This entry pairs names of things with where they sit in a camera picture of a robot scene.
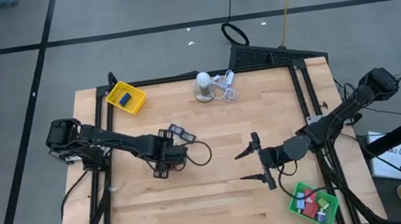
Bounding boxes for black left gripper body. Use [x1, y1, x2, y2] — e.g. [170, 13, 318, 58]
[148, 137, 191, 171]

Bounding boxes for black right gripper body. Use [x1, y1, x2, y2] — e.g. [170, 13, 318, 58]
[250, 127, 294, 193]

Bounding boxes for black rectangular block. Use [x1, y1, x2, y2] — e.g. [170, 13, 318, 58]
[167, 121, 185, 137]

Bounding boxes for light blue block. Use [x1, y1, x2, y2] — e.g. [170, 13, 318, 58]
[294, 191, 308, 210]

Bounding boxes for small pink block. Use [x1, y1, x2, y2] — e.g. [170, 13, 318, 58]
[303, 187, 318, 202]

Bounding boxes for dark blue block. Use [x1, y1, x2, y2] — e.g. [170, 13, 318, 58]
[118, 92, 133, 107]

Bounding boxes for red rectangular block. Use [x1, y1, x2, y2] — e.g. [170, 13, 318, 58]
[301, 200, 321, 220]

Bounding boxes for small green block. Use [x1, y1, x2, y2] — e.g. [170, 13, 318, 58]
[316, 196, 331, 210]

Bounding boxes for yellow plastic basket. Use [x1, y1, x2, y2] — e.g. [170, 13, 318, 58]
[102, 77, 149, 120]

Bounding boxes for brass lamp with white bulb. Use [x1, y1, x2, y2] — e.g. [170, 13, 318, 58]
[189, 69, 220, 105]

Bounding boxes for green plastic basket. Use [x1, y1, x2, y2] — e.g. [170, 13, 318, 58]
[285, 177, 343, 224]

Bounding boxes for black mesh box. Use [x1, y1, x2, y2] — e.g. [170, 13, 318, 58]
[225, 30, 330, 75]

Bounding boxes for white paper sign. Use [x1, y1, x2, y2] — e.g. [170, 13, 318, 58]
[366, 126, 401, 184]

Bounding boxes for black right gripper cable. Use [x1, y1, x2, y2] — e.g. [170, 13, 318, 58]
[275, 156, 339, 203]

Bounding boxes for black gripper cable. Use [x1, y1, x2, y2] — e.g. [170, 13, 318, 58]
[275, 156, 339, 203]
[183, 137, 215, 170]

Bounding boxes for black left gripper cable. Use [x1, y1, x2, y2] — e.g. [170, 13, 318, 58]
[183, 137, 215, 170]

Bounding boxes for grey metal bracket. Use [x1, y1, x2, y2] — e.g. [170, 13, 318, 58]
[305, 113, 325, 130]

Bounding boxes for white lamp cable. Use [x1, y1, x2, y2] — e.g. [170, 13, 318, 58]
[207, 68, 240, 106]

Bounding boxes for black aluminium frame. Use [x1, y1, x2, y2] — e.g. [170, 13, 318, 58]
[34, 47, 389, 224]

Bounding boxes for black cable with loop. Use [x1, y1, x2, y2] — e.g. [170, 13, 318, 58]
[216, 0, 251, 50]

